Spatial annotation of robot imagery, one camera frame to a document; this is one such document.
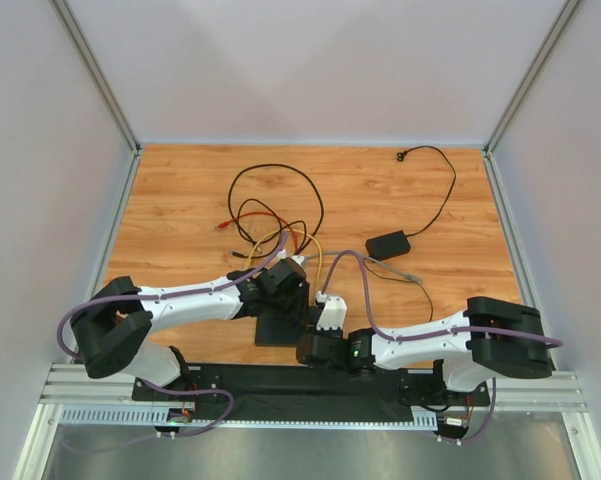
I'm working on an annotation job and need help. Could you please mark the aluminium left frame post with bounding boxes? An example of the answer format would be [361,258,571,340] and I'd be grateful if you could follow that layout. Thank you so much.
[49,0,141,153]

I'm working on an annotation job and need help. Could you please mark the yellow ethernet cable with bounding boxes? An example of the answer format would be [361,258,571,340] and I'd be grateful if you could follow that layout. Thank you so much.
[243,230,326,296]

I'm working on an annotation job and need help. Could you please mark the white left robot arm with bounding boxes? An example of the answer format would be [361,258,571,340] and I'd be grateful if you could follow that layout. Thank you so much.
[70,258,309,387]

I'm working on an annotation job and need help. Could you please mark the black cable teal plug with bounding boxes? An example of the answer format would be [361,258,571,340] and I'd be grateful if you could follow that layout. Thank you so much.
[225,163,325,254]

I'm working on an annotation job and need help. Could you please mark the thin black DC cable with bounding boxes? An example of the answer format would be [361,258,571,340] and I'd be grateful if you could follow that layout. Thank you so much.
[361,255,434,325]

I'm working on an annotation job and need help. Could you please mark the black network switch box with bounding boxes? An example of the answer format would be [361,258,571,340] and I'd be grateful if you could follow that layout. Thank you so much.
[255,306,322,347]

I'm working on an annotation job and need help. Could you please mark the aluminium right frame post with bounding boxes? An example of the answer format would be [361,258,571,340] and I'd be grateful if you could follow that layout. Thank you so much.
[483,0,583,157]

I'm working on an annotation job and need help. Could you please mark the red ethernet cable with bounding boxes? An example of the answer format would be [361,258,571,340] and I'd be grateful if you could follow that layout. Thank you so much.
[213,211,306,256]

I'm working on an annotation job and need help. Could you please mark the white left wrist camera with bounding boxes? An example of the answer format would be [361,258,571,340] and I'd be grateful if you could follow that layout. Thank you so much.
[277,251,307,269]

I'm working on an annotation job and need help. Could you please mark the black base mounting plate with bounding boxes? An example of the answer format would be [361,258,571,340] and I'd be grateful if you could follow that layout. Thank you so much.
[131,360,497,424]

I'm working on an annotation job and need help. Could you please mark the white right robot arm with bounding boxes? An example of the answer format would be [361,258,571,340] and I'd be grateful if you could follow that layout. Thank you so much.
[296,295,563,393]

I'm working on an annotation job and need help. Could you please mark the grey ethernet cable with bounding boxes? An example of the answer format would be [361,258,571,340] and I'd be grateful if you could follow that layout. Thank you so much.
[303,249,424,284]

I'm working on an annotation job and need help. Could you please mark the black power adapter brick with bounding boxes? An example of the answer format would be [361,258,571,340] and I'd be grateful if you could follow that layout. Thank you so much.
[365,230,411,261]

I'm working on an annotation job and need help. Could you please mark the black mains power cord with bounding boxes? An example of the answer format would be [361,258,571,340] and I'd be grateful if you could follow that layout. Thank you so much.
[392,145,457,239]

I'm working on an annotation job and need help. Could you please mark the aluminium frame post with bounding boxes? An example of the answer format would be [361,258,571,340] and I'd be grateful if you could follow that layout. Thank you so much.
[483,0,583,157]
[49,0,141,153]

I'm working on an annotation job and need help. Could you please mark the black ethernet cable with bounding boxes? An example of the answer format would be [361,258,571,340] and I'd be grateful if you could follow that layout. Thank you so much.
[231,197,306,251]

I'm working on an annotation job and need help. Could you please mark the aluminium front frame rail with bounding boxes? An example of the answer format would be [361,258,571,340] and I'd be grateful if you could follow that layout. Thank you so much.
[40,363,586,412]

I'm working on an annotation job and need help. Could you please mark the grey slotted cable duct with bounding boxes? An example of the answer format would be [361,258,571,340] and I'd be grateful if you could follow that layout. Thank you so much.
[58,404,438,431]

